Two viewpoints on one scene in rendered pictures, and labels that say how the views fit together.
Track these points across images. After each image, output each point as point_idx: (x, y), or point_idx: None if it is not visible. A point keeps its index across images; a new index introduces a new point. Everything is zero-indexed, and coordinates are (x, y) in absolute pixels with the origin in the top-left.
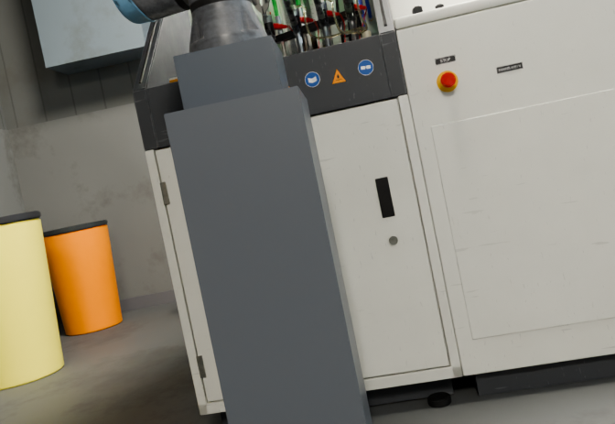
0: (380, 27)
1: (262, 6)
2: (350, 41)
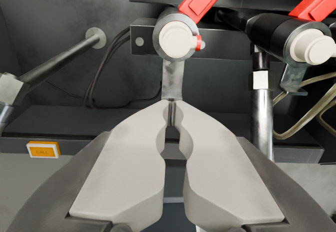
0: (331, 164)
1: (170, 114)
2: (281, 162)
